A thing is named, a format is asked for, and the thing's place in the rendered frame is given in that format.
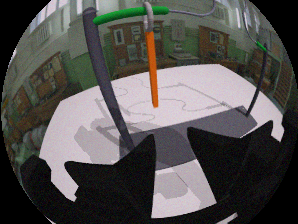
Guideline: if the orange handle with grey loop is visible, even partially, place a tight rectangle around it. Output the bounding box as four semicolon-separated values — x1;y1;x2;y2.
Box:
142;2;158;108

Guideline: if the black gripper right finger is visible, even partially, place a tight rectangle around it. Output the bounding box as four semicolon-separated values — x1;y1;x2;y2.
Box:
188;120;274;202

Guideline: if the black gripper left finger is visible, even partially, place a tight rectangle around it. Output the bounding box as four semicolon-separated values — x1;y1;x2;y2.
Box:
64;133;157;218

